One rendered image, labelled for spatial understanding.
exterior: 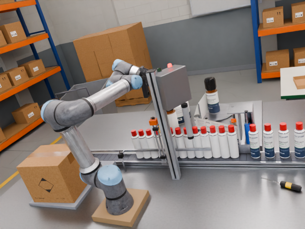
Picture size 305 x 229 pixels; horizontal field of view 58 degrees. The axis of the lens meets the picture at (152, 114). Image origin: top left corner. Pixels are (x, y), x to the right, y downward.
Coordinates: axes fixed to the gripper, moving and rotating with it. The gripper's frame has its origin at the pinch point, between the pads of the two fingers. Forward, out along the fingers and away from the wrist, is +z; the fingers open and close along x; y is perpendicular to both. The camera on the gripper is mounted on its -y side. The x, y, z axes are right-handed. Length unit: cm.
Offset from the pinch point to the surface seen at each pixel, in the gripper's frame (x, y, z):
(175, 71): -10.5, 16.6, 1.2
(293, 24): 348, 10, 106
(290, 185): -22, -11, 75
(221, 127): -2.4, -8.0, 35.0
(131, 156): 0, -58, -10
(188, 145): -3.1, -27.5, 22.2
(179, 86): -10.3, 9.8, 5.5
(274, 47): 422, -48, 110
